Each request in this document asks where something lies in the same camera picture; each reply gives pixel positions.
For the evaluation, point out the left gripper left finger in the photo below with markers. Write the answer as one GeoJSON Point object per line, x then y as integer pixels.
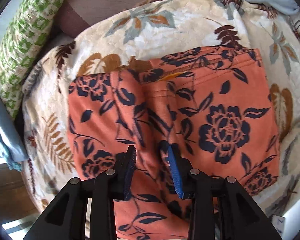
{"type": "Point", "coordinates": [87, 204]}

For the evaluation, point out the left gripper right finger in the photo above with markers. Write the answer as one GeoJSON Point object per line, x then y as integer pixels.
{"type": "Point", "coordinates": [219, 203]}

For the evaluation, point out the orange floral blouse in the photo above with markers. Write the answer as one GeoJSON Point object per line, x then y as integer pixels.
{"type": "Point", "coordinates": [210, 105]}

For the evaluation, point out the teal patterned small garment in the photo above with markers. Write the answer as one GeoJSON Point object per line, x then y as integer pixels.
{"type": "Point", "coordinates": [5, 153]}

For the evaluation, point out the blue folded cloth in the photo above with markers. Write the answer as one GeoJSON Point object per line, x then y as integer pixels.
{"type": "Point", "coordinates": [10, 135]}

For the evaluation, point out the cream leaf-print blanket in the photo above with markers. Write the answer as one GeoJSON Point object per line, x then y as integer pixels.
{"type": "Point", "coordinates": [151, 31]}

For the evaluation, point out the green checkered pillow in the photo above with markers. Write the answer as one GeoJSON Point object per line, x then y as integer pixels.
{"type": "Point", "coordinates": [24, 38]}

